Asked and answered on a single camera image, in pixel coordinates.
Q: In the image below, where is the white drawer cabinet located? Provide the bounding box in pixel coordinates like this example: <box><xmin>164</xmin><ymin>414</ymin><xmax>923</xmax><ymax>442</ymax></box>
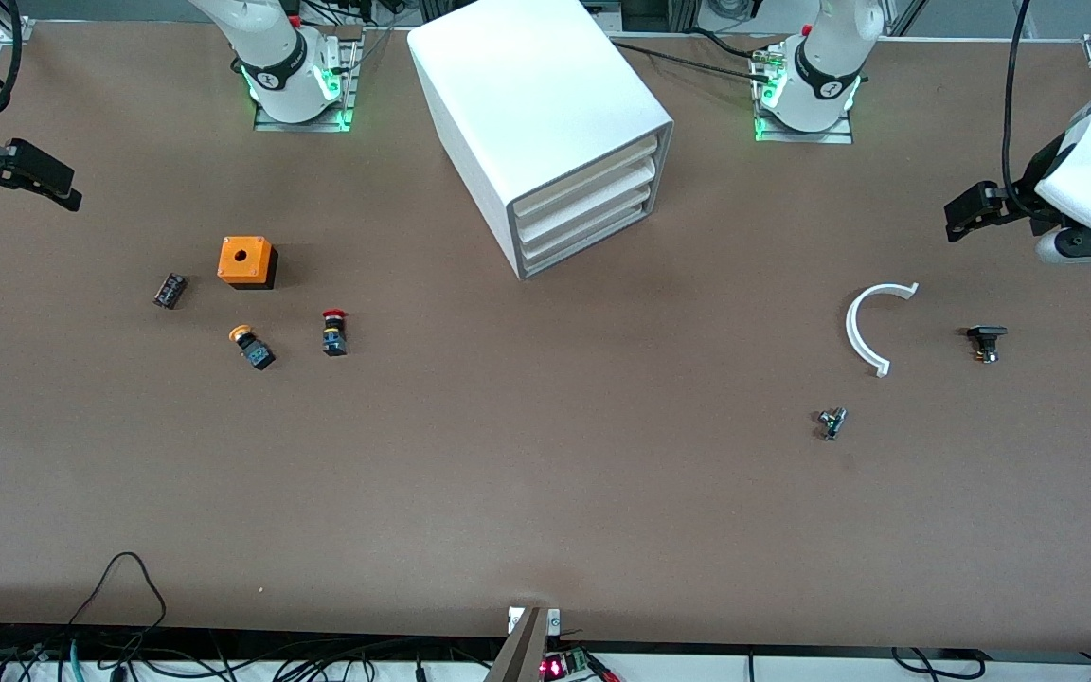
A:
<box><xmin>407</xmin><ymin>0</ymin><xmax>675</xmax><ymax>281</ymax></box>

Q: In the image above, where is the circuit board with red light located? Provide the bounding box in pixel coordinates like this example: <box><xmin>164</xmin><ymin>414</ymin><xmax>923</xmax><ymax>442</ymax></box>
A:
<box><xmin>538</xmin><ymin>648</ymin><xmax>596</xmax><ymax>682</ymax></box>

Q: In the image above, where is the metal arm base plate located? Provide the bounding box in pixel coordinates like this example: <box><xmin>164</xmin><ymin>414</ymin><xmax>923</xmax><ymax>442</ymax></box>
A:
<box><xmin>253</xmin><ymin>27</ymin><xmax>363</xmax><ymax>133</ymax></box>
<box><xmin>751</xmin><ymin>42</ymin><xmax>855</xmax><ymax>146</ymax></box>

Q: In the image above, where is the grey camera stand bar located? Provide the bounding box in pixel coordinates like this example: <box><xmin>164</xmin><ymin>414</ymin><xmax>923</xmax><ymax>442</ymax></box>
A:
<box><xmin>483</xmin><ymin>606</ymin><xmax>562</xmax><ymax>682</ymax></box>

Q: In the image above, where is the orange push button switch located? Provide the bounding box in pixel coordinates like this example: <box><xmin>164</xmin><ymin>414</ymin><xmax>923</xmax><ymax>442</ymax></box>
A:
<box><xmin>228</xmin><ymin>324</ymin><xmax>277</xmax><ymax>371</ymax></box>

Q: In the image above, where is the black push button switch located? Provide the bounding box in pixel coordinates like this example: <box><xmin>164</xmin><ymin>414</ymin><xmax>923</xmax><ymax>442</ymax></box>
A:
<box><xmin>966</xmin><ymin>324</ymin><xmax>1010</xmax><ymax>365</ymax></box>

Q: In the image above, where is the orange box with hole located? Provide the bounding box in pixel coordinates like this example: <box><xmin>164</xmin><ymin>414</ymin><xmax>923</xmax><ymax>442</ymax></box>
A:
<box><xmin>217</xmin><ymin>236</ymin><xmax>279</xmax><ymax>291</ymax></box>

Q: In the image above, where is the black cable bundle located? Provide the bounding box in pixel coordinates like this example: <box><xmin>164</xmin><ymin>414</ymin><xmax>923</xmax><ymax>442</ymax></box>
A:
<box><xmin>0</xmin><ymin>620</ymin><xmax>509</xmax><ymax>682</ymax></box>

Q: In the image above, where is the white curved plastic part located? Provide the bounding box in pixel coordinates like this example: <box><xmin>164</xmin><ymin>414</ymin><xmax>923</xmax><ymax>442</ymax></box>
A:
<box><xmin>845</xmin><ymin>281</ymin><xmax>921</xmax><ymax>379</ymax></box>

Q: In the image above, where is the thin black cable loop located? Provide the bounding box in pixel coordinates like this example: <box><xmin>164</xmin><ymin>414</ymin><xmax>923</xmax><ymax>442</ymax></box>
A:
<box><xmin>66</xmin><ymin>551</ymin><xmax>169</xmax><ymax>630</ymax></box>

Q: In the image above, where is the white plastic drawer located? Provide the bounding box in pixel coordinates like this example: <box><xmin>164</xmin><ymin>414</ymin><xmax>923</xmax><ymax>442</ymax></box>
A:
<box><xmin>520</xmin><ymin>201</ymin><xmax>649</xmax><ymax>276</ymax></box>
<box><xmin>516</xmin><ymin>157</ymin><xmax>656</xmax><ymax>243</ymax></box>
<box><xmin>514</xmin><ymin>135</ymin><xmax>660</xmax><ymax>227</ymax></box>
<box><xmin>518</xmin><ymin>179</ymin><xmax>653</xmax><ymax>259</ymax></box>

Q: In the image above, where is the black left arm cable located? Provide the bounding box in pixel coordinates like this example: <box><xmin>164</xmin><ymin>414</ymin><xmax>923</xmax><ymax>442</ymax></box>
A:
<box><xmin>999</xmin><ymin>0</ymin><xmax>1045</xmax><ymax>196</ymax></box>

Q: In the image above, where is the black cable to arm base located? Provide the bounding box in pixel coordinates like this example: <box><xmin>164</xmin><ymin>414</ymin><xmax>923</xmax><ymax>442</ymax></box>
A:
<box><xmin>607</xmin><ymin>36</ymin><xmax>776</xmax><ymax>84</ymax></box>

